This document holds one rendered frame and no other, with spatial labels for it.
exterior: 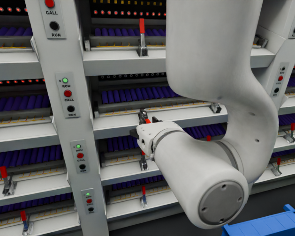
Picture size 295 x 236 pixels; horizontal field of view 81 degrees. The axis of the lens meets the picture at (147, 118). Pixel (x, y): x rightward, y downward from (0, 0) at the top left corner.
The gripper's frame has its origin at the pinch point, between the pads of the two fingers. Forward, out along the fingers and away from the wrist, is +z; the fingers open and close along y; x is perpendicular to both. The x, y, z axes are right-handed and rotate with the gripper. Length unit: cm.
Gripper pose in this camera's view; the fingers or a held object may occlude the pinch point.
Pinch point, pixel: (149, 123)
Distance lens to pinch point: 49.5
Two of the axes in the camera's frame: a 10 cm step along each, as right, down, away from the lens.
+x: -0.4, -9.6, -2.8
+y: 9.7, -1.1, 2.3
